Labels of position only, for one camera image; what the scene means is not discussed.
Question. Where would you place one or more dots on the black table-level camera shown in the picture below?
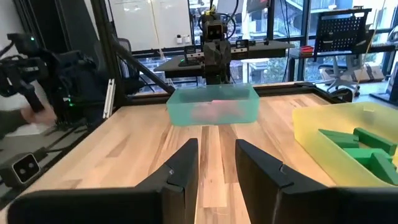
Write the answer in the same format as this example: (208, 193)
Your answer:
(21, 169)

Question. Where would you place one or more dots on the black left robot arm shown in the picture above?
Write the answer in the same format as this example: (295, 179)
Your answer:
(217, 76)

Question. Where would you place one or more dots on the window with black frame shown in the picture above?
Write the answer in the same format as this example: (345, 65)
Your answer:
(289, 25)

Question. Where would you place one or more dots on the green translucent plastic bin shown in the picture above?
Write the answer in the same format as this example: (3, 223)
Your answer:
(186, 115)

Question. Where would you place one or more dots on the grey office chair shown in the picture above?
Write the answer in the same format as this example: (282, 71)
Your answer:
(340, 70)

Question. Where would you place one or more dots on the person's forearm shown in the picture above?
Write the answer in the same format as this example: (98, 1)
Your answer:
(11, 123)

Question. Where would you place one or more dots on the small black frame clamp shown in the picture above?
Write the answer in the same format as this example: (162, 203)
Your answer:
(342, 94)

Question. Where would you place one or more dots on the white wall outlet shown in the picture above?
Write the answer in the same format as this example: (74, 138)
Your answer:
(179, 39)
(187, 39)

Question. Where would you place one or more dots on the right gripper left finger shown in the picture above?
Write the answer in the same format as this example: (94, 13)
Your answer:
(93, 207)

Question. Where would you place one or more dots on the person's hand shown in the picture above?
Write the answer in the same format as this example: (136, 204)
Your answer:
(38, 117)

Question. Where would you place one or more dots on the small red object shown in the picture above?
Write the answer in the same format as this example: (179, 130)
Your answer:
(307, 49)

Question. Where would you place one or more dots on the black desk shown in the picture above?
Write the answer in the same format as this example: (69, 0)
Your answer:
(264, 49)

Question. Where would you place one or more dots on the yellow translucent plastic bin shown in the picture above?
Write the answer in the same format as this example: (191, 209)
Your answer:
(311, 140)

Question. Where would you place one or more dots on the cardboard box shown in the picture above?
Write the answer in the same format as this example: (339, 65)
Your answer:
(371, 74)

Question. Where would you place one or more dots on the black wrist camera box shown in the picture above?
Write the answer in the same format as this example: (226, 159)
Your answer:
(215, 31)

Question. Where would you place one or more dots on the silver metal bracket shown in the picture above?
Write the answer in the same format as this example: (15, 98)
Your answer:
(109, 98)

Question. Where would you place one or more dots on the white board panel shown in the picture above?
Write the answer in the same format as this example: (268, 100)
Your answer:
(140, 21)

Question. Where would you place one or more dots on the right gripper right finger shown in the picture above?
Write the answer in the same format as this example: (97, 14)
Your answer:
(311, 205)

